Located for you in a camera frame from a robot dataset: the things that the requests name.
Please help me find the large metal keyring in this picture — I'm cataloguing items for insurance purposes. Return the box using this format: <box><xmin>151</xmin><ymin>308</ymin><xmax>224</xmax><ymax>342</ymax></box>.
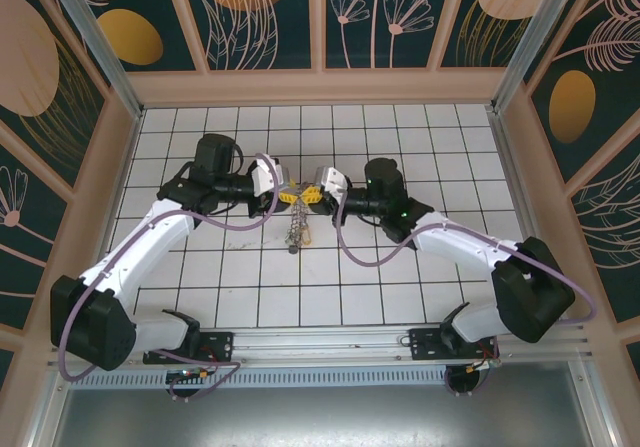
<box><xmin>285</xmin><ymin>192</ymin><xmax>315</xmax><ymax>248</ymax></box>

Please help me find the aluminium frame post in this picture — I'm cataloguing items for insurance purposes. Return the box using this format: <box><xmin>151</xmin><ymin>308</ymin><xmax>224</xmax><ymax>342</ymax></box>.
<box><xmin>39</xmin><ymin>0</ymin><xmax>146</xmax><ymax>121</ymax></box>
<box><xmin>489</xmin><ymin>0</ymin><xmax>574</xmax><ymax>113</ymax></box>

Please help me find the aluminium mounting rail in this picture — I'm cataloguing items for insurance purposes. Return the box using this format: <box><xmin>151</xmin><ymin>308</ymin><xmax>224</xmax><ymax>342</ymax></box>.
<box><xmin>47</xmin><ymin>321</ymin><xmax>599</xmax><ymax>368</ymax></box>

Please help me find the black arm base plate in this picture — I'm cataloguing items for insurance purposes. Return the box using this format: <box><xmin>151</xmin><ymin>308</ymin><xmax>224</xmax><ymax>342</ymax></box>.
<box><xmin>407</xmin><ymin>327</ymin><xmax>501</xmax><ymax>363</ymax></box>
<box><xmin>143</xmin><ymin>330</ymin><xmax>236</xmax><ymax>366</ymax></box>

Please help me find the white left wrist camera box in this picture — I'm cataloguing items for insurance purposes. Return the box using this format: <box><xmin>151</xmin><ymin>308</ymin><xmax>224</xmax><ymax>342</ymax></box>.
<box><xmin>249</xmin><ymin>154</ymin><xmax>291</xmax><ymax>199</ymax></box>

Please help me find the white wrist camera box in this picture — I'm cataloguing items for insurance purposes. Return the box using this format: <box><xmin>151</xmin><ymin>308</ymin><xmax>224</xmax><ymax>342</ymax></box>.
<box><xmin>249</xmin><ymin>154</ymin><xmax>291</xmax><ymax>199</ymax></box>
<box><xmin>313</xmin><ymin>165</ymin><xmax>350</xmax><ymax>203</ymax></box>

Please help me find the slotted cable duct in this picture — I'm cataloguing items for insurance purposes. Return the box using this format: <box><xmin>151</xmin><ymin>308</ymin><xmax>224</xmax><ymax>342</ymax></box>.
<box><xmin>67</xmin><ymin>369</ymin><xmax>451</xmax><ymax>389</ymax></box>

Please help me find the connector with red wires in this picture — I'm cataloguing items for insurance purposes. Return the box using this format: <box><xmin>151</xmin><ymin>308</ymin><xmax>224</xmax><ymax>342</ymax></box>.
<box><xmin>467</xmin><ymin>356</ymin><xmax>501</xmax><ymax>373</ymax></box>

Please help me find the grey metal sheet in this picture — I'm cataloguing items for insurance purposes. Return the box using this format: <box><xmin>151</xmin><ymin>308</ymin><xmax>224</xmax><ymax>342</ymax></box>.
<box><xmin>29</xmin><ymin>361</ymin><xmax>616</xmax><ymax>447</ymax></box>

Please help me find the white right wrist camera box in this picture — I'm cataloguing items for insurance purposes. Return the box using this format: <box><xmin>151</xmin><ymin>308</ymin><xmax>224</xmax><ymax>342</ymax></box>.
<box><xmin>313</xmin><ymin>165</ymin><xmax>350</xmax><ymax>203</ymax></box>

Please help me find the aluminium side rail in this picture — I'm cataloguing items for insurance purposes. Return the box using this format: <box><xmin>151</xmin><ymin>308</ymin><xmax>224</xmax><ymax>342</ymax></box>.
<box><xmin>487</xmin><ymin>109</ymin><xmax>586</xmax><ymax>326</ymax></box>

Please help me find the small circuit board with wires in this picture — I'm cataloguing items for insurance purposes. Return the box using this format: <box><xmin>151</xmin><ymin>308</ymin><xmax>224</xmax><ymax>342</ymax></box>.
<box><xmin>164</xmin><ymin>366</ymin><xmax>214</xmax><ymax>383</ymax></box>

